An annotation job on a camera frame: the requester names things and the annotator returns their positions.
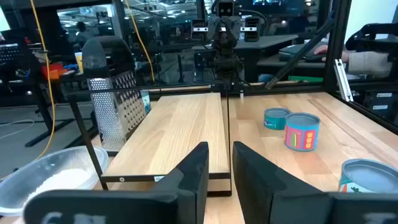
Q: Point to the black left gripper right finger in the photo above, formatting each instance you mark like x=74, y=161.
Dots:
x=264, y=193

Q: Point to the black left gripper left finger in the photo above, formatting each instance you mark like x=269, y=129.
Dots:
x=183, y=199

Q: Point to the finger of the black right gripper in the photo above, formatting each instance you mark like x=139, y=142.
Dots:
x=233, y=28
x=216, y=28

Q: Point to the blue pink corn can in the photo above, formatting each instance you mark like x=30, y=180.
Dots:
x=300, y=137

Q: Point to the grey desk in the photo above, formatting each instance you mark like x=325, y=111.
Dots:
x=270, y=40

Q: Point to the dark grey laptop bag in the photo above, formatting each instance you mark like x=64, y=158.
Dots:
x=292, y=51

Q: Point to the short teal tuna can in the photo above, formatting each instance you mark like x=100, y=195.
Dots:
x=275, y=123

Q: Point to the person's hand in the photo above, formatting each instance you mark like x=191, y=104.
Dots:
x=320, y=49

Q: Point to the white powder heap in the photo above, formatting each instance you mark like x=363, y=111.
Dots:
x=62, y=182

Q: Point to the person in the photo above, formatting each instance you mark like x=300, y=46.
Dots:
x=82, y=35
x=370, y=63

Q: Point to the black labelled control box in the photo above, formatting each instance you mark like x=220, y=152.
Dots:
x=367, y=102

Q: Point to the yellow cup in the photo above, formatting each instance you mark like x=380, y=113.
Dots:
x=79, y=62

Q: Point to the clear plastic bowl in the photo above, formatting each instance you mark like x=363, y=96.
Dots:
x=18, y=183

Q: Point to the red storage bin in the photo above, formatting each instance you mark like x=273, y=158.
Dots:
x=53, y=73

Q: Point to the black workbench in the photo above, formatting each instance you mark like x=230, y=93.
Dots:
x=18, y=96

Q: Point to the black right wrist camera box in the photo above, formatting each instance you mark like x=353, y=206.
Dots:
x=225, y=9

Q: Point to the wooden shelf black metal frame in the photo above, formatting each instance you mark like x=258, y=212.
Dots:
x=174, y=133

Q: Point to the silver angle bracket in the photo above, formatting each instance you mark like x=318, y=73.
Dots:
x=343, y=81

